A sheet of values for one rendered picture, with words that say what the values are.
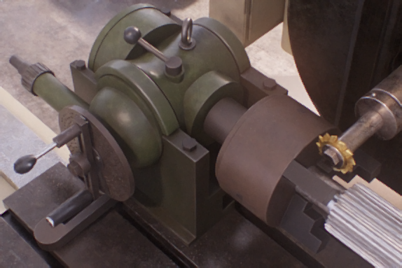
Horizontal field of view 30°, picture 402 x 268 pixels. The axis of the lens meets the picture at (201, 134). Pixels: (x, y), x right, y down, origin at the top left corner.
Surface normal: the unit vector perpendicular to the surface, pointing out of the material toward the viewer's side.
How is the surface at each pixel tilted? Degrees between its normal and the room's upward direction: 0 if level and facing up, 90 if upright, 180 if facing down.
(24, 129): 0
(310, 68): 90
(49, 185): 0
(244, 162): 55
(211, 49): 24
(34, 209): 0
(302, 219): 65
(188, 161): 90
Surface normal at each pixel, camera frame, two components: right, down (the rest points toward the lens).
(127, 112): -0.04, -0.24
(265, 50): 0.00, -0.66
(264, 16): 0.71, 0.53
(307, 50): -0.71, 0.53
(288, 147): -0.25, -0.43
